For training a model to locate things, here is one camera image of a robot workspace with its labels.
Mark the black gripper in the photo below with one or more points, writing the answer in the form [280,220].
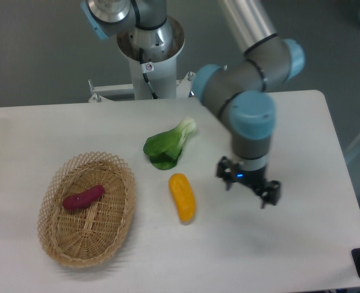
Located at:
[268,191]

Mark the purple sweet potato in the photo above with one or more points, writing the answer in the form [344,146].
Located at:
[83,199]

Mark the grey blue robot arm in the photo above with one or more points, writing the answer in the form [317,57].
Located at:
[238,96]

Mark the woven wicker basket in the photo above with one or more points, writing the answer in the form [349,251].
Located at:
[89,236]

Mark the yellow squash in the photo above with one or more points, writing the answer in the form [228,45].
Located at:
[183,196]

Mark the green bok choy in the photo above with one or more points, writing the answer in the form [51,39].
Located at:
[164,149]

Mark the white metal base frame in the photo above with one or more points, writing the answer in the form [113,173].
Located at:
[125,92]

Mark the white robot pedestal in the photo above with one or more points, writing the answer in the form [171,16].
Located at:
[152,58]

